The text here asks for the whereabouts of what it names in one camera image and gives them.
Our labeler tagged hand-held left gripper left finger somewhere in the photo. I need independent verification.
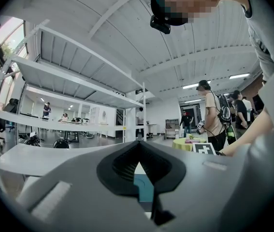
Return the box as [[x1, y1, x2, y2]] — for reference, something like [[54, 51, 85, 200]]
[[15, 140, 160, 232]]

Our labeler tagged white table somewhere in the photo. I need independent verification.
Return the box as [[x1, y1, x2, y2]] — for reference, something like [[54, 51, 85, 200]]
[[0, 142, 130, 178]]

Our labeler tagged wooden shelf cabinet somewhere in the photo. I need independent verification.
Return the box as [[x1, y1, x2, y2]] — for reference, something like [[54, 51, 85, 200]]
[[164, 118, 180, 140]]

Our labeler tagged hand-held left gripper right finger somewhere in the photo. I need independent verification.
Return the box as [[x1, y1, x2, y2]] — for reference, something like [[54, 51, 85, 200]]
[[138, 140, 250, 232]]

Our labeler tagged black head-mounted camera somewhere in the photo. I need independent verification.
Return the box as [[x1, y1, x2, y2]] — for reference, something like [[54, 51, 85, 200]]
[[150, 14, 172, 35]]

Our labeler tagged person's head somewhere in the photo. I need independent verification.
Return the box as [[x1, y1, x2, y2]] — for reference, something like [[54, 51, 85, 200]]
[[150, 0, 250, 27]]

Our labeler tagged black office chair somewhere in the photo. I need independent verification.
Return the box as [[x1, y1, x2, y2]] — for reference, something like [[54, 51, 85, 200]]
[[0, 98, 19, 150]]

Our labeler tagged white metal shelving rack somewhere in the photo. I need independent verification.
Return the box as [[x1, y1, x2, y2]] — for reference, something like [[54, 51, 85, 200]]
[[0, 18, 147, 161]]

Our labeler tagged black round object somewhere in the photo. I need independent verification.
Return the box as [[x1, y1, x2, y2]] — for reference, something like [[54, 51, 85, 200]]
[[53, 139, 70, 150]]

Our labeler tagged person's right forearm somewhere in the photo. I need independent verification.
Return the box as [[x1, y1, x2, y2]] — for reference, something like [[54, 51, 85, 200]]
[[220, 109, 274, 157]]

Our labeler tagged ceiling light strip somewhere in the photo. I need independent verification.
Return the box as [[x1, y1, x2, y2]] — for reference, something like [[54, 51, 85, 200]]
[[228, 72, 251, 80], [182, 80, 212, 90]]

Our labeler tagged teal plastic object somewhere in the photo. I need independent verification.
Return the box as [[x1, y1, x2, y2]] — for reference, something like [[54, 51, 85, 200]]
[[132, 174, 155, 203]]

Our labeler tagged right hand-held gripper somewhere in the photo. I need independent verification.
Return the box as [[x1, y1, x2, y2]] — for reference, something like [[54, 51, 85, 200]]
[[191, 142, 216, 156]]

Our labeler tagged round yellow table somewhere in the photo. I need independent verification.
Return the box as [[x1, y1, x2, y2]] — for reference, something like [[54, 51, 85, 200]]
[[172, 136, 209, 152]]

